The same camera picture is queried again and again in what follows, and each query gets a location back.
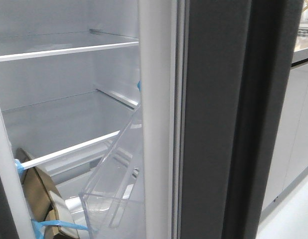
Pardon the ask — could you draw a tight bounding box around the dark grey fridge door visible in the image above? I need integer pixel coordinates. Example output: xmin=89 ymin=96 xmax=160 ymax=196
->
xmin=139 ymin=0 xmax=303 ymax=239

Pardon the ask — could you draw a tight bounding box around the white fridge body interior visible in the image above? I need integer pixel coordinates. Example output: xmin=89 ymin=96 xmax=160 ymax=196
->
xmin=0 ymin=0 xmax=145 ymax=239

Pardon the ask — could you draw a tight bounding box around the clear plastic door bin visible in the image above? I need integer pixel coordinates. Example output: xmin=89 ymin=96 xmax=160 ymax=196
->
xmin=80 ymin=105 xmax=145 ymax=239

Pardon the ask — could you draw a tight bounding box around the lower glass fridge shelf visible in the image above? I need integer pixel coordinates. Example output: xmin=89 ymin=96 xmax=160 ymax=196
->
xmin=0 ymin=90 xmax=138 ymax=160

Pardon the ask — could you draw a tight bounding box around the glass fridge shelf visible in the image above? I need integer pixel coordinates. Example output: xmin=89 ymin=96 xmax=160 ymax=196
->
xmin=0 ymin=29 xmax=139 ymax=62
xmin=0 ymin=90 xmax=138 ymax=160

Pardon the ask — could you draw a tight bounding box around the upper glass fridge shelf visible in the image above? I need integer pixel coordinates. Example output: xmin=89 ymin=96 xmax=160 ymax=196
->
xmin=0 ymin=29 xmax=139 ymax=62

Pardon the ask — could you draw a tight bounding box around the brown cardboard packing piece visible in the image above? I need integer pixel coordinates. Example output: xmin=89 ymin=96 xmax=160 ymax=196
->
xmin=15 ymin=148 xmax=80 ymax=239

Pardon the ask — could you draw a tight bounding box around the white kitchen base cabinet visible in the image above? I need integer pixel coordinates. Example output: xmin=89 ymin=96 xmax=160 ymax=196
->
xmin=262 ymin=63 xmax=308 ymax=210

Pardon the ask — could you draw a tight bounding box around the blue packing tape strip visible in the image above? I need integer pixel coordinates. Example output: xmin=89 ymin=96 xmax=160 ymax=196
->
xmin=31 ymin=219 xmax=88 ymax=239

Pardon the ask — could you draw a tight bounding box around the grey stone countertop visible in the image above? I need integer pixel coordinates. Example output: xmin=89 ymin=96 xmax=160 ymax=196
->
xmin=291 ymin=34 xmax=308 ymax=67

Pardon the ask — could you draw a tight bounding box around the steel sink drainer rack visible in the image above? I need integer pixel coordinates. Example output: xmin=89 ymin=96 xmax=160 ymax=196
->
xmin=298 ymin=25 xmax=308 ymax=37

